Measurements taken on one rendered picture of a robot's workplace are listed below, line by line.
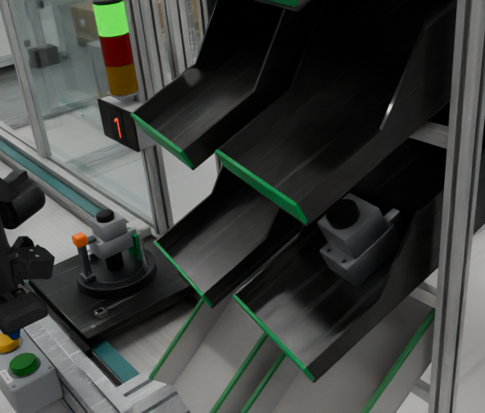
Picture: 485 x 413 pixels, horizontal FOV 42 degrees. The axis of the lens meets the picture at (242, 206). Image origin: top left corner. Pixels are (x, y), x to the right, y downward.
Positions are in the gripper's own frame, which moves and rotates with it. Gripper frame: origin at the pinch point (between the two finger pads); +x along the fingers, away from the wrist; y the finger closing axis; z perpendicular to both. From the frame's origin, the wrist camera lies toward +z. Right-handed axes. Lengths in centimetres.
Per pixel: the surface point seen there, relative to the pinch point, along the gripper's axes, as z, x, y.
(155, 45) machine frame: 75, -11, 76
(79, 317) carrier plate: 10.9, 7.9, 3.6
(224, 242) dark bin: 18.6, -16.5, -28.8
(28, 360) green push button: 0.6, 7.8, -0.4
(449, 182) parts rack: 24, -30, -54
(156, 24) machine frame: 76, -17, 76
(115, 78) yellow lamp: 31.2, -24.3, 15.9
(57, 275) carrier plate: 13.7, 7.9, 17.6
